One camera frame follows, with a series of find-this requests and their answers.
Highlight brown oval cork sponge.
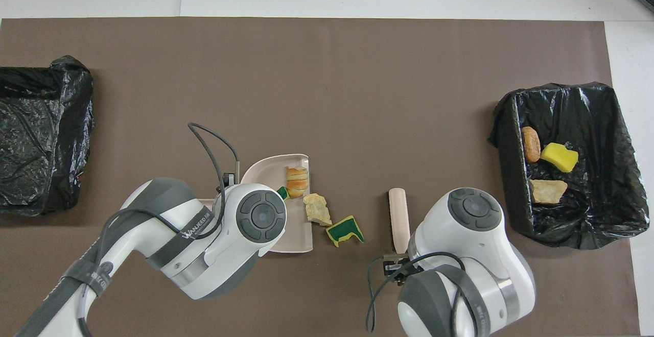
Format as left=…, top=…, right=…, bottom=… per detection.
left=521, top=126, right=542, bottom=164

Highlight brown paper table mat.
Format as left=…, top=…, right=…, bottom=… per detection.
left=0, top=17, right=642, bottom=337

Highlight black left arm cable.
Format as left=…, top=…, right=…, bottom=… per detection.
left=77, top=122, right=242, bottom=337

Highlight beige plastic dustpan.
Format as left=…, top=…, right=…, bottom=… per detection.
left=197, top=154, right=314, bottom=254

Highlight beige foam chunk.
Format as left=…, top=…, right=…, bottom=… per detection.
left=302, top=192, right=333, bottom=227
left=285, top=166, right=310, bottom=199
left=528, top=178, right=569, bottom=205

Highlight black bag lined bin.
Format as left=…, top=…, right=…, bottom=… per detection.
left=0, top=55, right=96, bottom=217
left=487, top=82, right=650, bottom=250

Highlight beige hand brush black bristles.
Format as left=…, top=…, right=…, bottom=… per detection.
left=388, top=187, right=411, bottom=255

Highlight green yellow notched sponge piece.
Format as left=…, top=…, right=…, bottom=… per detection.
left=325, top=214, right=366, bottom=249

